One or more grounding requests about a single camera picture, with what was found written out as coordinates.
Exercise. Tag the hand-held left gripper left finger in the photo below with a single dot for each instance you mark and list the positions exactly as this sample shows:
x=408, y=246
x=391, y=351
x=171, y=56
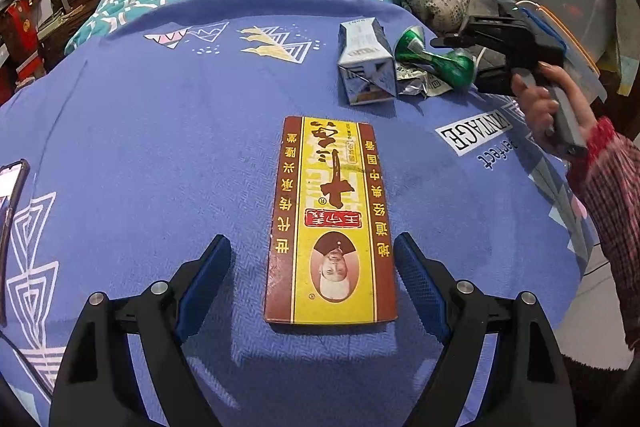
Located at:
x=205, y=279

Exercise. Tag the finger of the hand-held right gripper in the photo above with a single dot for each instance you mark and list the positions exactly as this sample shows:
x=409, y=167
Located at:
x=457, y=39
x=497, y=81

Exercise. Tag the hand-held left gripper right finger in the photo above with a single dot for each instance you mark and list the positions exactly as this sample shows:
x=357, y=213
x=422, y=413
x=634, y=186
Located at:
x=417, y=279

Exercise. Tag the crushed green can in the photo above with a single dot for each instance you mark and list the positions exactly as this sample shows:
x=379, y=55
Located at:
x=455, y=69

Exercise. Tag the yellow brown box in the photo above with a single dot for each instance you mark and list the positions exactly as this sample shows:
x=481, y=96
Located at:
x=330, y=207

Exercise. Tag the person's right forearm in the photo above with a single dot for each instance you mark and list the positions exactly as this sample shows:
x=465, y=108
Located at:
x=610, y=207

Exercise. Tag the person's right hand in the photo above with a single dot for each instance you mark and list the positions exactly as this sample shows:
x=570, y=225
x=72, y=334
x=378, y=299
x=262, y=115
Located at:
x=537, y=109

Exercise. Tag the crumpled silver foil wrapper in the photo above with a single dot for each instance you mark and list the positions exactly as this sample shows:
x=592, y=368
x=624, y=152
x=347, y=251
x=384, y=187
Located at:
x=415, y=83

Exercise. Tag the white grey carton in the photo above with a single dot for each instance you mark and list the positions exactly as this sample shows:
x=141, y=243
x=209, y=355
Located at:
x=365, y=57

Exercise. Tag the blue printed blanket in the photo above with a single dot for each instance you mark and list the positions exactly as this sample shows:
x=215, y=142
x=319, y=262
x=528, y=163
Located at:
x=150, y=132

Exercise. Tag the black smartphone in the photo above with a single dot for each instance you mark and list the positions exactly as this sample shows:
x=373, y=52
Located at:
x=7, y=197

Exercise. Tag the red gift box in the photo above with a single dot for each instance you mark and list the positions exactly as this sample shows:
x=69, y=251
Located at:
x=20, y=32

